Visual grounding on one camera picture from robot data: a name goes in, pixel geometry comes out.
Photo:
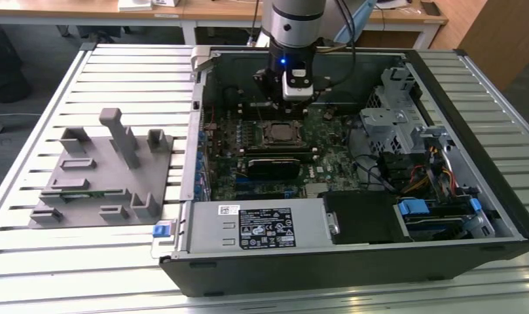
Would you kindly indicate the black graphics card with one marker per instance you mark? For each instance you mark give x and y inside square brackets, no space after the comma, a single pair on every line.
[273,170]

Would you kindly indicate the blue case latch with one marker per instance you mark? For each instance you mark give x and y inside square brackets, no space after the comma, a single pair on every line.
[162,229]

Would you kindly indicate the blue disk carrier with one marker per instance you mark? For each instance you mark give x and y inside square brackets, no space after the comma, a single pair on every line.
[413,207]

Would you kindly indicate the grey power supply unit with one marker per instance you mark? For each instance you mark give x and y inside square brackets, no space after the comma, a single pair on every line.
[211,229]

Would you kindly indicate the silver CPU green edge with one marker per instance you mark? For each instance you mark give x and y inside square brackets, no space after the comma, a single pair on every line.
[284,131]

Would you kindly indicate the silver metal drive cage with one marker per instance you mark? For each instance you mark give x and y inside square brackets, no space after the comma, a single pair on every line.
[379,121]

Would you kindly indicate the white box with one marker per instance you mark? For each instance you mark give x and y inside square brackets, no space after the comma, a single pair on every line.
[135,5]

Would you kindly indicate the thin metal locking lever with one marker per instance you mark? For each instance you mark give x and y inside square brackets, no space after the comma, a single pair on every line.
[258,116]

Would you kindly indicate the black RAM slot row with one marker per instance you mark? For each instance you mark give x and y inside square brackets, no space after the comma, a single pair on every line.
[282,152]
[266,114]

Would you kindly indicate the green motherboard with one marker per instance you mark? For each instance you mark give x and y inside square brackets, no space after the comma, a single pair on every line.
[334,163]

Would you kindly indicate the grey parts rack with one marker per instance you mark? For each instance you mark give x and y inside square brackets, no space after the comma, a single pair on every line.
[117,183]

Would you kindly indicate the black plastic holder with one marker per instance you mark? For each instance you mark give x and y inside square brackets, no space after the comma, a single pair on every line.
[400,167]

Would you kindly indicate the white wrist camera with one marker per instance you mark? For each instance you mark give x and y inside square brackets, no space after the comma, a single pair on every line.
[297,85]

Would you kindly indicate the black open PC case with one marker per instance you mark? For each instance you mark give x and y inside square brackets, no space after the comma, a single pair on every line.
[334,271]

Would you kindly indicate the green RAM stick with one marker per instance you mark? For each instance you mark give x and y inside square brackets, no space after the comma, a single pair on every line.
[94,193]

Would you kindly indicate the wooden cabinet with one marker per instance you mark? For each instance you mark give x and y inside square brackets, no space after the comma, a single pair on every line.
[500,32]

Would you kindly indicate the silver chipset heatsink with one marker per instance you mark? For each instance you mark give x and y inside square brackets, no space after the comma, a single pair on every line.
[317,189]

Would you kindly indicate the blue plastic clip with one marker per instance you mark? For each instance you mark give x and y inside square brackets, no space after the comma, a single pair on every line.
[475,204]

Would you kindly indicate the CPU socket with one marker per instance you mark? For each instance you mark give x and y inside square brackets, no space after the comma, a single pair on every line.
[261,142]

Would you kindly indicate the black plastic shroud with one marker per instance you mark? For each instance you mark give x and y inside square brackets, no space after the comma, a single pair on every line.
[365,219]

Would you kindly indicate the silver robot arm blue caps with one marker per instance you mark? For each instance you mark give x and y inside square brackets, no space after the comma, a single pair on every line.
[290,19]

